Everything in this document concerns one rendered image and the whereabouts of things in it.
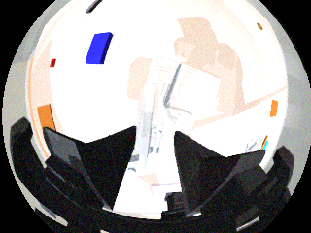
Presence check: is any orange rectangular plate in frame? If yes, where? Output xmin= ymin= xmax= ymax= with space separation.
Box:
xmin=269 ymin=100 xmax=279 ymax=117

